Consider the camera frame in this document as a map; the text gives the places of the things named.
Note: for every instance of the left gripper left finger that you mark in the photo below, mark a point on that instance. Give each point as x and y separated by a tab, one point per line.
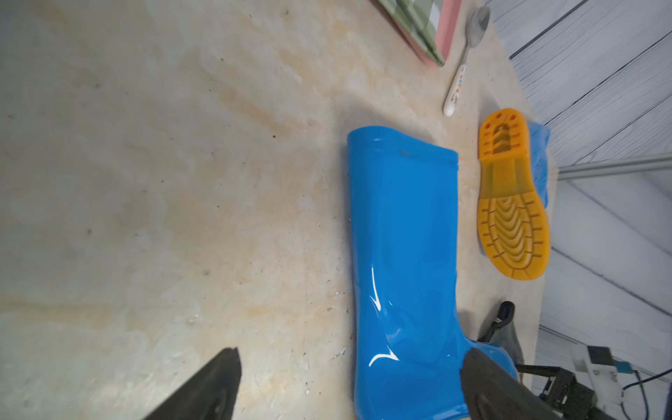
209	394

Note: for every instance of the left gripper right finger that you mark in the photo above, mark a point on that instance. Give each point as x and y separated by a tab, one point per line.
492	393

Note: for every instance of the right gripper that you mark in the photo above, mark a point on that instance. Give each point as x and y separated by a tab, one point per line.
564	394

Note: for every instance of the blue rubber boot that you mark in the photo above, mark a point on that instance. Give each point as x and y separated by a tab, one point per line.
512	222
404	221

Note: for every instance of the grey blue cleaning cloth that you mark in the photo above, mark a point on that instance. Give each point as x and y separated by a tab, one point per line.
502	331

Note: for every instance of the green checkered cloth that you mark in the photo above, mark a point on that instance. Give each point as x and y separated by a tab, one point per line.
423	23

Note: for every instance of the pink tray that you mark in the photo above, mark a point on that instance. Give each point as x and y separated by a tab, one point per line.
450	33

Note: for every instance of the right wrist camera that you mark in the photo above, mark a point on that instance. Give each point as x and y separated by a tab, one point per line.
602	369

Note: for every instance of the right aluminium frame post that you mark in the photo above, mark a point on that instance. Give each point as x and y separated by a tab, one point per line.
641	164

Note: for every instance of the metal spoon white handle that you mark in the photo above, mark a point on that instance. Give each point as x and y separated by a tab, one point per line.
475	32

